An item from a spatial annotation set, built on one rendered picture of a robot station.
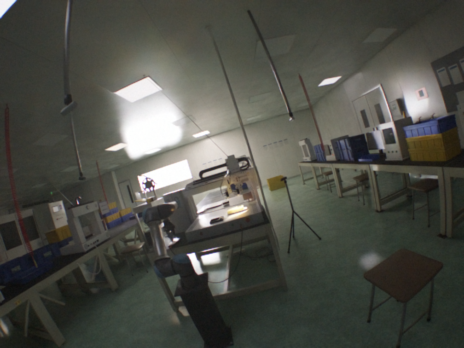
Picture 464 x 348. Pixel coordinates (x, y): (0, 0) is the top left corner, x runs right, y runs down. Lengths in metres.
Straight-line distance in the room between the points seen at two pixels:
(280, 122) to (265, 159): 1.76
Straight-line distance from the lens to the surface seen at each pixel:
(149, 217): 1.61
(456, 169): 2.27
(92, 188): 11.72
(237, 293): 2.19
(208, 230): 1.94
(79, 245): 3.39
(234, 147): 9.27
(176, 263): 1.48
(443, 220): 2.59
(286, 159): 9.45
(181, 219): 2.48
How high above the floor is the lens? 1.31
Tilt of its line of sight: 2 degrees down
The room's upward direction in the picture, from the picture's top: 17 degrees counter-clockwise
